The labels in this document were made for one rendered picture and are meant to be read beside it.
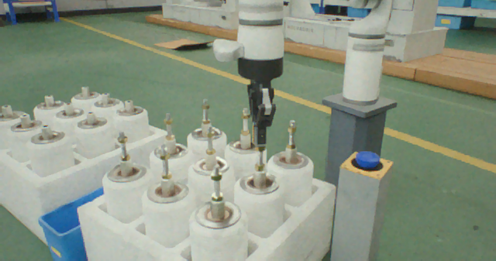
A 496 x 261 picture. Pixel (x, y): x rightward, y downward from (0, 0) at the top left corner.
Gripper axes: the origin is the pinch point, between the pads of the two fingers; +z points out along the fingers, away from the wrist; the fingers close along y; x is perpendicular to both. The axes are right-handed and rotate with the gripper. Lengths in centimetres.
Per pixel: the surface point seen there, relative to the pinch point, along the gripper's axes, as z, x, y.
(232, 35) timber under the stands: 31, -39, 318
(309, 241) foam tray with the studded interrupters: 24.7, -10.5, -0.6
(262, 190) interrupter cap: 9.8, 0.1, -2.9
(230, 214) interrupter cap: 9.9, 6.7, -9.0
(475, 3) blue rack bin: 5, -331, 343
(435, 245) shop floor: 35, -45, 4
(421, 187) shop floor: 35, -58, 29
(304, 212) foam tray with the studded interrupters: 17.2, -9.0, -0.8
